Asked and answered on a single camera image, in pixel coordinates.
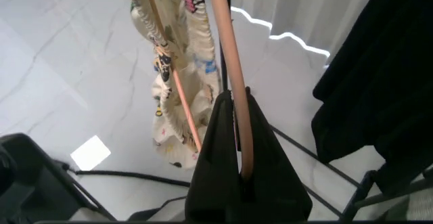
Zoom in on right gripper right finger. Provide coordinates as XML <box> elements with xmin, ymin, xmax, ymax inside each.
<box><xmin>240</xmin><ymin>87</ymin><xmax>313</xmax><ymax>222</ymax></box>

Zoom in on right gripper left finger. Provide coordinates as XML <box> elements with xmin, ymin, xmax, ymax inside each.
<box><xmin>184</xmin><ymin>90</ymin><xmax>243</xmax><ymax>222</ymax></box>

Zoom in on pink clothes hanger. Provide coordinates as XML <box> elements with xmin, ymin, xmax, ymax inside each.
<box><xmin>145</xmin><ymin>0</ymin><xmax>254</xmax><ymax>183</ymax></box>

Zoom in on cream printed garment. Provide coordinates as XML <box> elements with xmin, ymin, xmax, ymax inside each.
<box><xmin>116</xmin><ymin>0</ymin><xmax>223</xmax><ymax>169</ymax></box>

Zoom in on black garment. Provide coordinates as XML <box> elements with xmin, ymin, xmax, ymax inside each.
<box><xmin>311</xmin><ymin>0</ymin><xmax>433</xmax><ymax>196</ymax></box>

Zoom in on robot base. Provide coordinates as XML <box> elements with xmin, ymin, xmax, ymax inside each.
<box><xmin>0</xmin><ymin>132</ymin><xmax>118</xmax><ymax>222</ymax></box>

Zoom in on black clothes rack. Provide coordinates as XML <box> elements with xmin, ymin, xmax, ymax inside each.
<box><xmin>218</xmin><ymin>0</ymin><xmax>433</xmax><ymax>222</ymax></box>

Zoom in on white curtain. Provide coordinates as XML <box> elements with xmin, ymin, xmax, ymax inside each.
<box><xmin>229</xmin><ymin>0</ymin><xmax>378</xmax><ymax>59</ymax></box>

